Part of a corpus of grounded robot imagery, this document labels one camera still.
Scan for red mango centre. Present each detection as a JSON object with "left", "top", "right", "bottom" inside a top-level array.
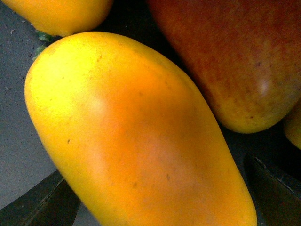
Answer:
[{"left": 147, "top": 0, "right": 301, "bottom": 133}]

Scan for pale yellow mango front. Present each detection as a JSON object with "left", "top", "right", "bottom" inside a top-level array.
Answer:
[{"left": 284, "top": 99, "right": 301, "bottom": 149}]

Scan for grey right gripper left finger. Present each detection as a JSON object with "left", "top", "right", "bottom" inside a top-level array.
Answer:
[{"left": 0, "top": 170, "right": 80, "bottom": 226}]

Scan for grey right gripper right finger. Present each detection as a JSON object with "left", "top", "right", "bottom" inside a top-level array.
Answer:
[{"left": 244, "top": 153, "right": 301, "bottom": 226}]

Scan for yellow orange mango left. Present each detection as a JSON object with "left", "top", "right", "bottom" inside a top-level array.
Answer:
[{"left": 3, "top": 0, "right": 113, "bottom": 37}]

